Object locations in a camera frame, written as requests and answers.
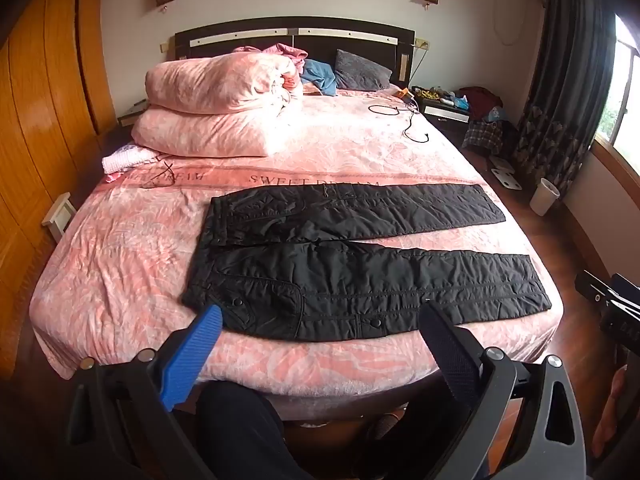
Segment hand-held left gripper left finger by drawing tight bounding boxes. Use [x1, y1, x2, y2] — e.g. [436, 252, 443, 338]
[65, 304, 223, 480]

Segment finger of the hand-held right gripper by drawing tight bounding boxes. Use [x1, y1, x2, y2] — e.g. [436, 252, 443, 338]
[574, 269, 626, 306]

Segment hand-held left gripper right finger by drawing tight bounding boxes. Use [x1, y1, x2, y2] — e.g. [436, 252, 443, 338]
[417, 304, 586, 480]

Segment black quilted pants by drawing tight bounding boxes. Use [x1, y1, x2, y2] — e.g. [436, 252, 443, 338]
[181, 182, 552, 343]

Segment person's right hand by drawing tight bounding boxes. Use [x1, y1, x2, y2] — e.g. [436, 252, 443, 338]
[594, 364, 640, 457]

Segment person's leg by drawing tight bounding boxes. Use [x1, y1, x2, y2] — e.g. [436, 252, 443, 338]
[192, 381, 314, 480]

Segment bed with pink sheet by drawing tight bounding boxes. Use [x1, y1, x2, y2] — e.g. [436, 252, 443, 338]
[30, 87, 561, 411]

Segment white waste bin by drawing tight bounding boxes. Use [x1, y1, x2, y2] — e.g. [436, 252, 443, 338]
[529, 178, 561, 217]

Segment white folding stool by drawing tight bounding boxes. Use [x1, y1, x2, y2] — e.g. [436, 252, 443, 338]
[488, 156, 524, 192]

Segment thin dark clothes hanger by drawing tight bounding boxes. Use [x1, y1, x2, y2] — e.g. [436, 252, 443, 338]
[141, 159, 177, 189]

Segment plaid cloth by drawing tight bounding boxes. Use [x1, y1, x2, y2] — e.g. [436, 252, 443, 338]
[462, 119, 505, 157]

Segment window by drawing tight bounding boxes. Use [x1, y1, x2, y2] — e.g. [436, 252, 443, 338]
[590, 14, 640, 173]

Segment small white stool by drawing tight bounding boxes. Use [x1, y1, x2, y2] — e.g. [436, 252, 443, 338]
[41, 192, 77, 234]

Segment dark patterned curtain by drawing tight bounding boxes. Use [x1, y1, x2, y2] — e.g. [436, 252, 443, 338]
[514, 0, 617, 197]

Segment small white pink cloth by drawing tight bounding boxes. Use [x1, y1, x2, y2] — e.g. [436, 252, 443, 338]
[102, 143, 159, 182]

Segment dark red clothes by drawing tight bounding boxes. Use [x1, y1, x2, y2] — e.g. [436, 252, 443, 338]
[459, 86, 504, 122]

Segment cluttered bedside table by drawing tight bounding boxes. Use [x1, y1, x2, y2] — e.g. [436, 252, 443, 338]
[409, 85, 472, 133]

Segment folded pink duvet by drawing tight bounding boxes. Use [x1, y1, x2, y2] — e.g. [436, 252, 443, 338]
[131, 52, 304, 158]

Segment wooden wardrobe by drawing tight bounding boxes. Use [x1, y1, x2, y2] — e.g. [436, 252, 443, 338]
[0, 0, 119, 373]

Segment grey pillow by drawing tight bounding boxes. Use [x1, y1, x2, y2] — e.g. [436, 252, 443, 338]
[333, 49, 394, 92]

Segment blue crumpled cloth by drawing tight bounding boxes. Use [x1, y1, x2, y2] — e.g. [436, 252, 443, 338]
[299, 58, 337, 96]

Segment pink crumpled garment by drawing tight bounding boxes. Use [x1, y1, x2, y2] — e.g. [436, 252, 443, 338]
[262, 43, 309, 72]

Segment dark wooden headboard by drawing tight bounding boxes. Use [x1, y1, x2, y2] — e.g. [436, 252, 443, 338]
[174, 16, 417, 88]

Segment black cable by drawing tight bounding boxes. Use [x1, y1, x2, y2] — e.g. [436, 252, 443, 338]
[369, 101, 432, 144]

